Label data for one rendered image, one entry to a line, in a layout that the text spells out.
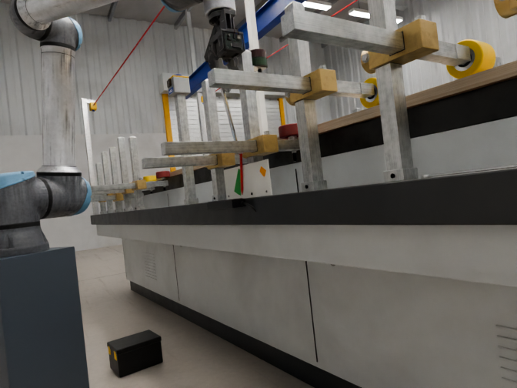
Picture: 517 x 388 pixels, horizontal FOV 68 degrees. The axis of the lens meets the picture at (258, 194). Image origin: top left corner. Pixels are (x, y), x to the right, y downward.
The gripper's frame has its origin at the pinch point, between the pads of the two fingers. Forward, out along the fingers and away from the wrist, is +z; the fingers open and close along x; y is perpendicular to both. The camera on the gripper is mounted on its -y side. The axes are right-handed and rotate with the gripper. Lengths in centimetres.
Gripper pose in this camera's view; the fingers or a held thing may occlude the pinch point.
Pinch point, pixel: (225, 88)
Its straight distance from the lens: 115.3
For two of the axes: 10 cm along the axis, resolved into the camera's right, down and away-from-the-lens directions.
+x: 8.4, -0.9, 5.4
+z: 1.2, 9.9, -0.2
